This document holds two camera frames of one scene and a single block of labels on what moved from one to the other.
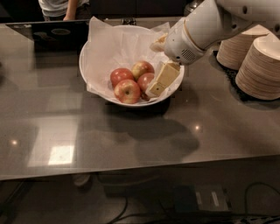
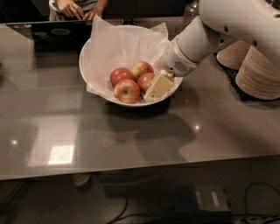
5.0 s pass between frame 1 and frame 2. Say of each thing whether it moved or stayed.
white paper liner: stayed
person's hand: moved
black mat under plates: stayed
